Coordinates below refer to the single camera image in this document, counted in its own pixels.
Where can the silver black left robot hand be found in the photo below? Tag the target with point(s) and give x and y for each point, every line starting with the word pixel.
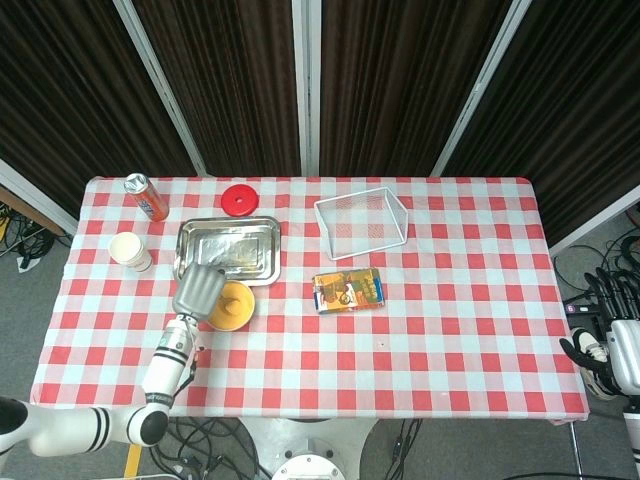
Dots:
pixel 197 292

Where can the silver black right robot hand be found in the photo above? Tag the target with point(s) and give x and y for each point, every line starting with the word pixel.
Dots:
pixel 627 355

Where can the metal spoon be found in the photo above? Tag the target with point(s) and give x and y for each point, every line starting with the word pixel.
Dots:
pixel 232 303

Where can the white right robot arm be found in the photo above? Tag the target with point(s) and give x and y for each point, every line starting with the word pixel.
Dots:
pixel 632 440

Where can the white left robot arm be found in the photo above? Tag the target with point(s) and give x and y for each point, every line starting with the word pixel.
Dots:
pixel 167 365

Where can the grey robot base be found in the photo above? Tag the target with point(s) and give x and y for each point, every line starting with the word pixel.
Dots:
pixel 307 450

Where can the beige bowl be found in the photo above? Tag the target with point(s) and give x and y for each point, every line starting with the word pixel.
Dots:
pixel 247 317

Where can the stainless steel tray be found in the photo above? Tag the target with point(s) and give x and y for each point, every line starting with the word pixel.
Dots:
pixel 230 245

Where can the black power strip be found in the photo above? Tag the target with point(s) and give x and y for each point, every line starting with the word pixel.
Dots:
pixel 576 308

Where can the white paper cup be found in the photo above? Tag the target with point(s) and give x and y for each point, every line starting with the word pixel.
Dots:
pixel 127 250

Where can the red round lid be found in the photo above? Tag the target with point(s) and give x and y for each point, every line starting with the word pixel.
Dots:
pixel 240 200

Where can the orange drink can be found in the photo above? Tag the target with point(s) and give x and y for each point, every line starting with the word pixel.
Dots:
pixel 147 200

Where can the colourful printed snack box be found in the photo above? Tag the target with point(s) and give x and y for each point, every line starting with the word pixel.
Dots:
pixel 347 292

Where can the dark brown curtain panel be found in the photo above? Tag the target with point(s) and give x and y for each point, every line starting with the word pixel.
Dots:
pixel 65 90
pixel 575 100
pixel 235 85
pixel 400 85

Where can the red white checkered tablecloth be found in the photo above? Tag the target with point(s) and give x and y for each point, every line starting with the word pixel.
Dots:
pixel 400 360

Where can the white partition floor rail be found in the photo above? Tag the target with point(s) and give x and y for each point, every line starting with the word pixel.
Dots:
pixel 35 195
pixel 595 222

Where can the white partition post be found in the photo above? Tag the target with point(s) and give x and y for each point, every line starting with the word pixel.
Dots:
pixel 160 85
pixel 306 85
pixel 480 85

